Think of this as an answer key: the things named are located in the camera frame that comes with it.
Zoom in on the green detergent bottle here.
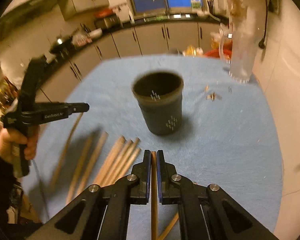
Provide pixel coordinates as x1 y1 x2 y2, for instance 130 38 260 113
190 0 202 10

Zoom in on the small brass key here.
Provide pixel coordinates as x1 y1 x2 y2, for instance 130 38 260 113
204 85 222 101

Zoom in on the person left hand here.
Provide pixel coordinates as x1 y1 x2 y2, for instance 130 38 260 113
0 126 40 164

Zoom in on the black utensil holder cup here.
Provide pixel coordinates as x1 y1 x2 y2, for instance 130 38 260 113
132 70 184 135

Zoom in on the blue table cloth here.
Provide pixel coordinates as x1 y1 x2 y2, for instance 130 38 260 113
23 55 282 230

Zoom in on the metal toaster box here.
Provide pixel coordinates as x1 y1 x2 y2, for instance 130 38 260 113
94 14 120 30

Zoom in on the glass beer mug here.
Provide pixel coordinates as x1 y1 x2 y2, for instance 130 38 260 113
219 0 267 83

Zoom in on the yellow plastic bag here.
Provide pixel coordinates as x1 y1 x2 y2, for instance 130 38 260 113
183 45 204 57

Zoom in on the black wok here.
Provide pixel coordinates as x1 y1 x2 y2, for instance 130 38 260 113
49 35 72 55

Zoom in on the red plastic basin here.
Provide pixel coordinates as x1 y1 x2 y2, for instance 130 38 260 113
203 49 232 60

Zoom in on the black power plug cable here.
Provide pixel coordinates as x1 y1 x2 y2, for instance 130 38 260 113
258 0 272 50

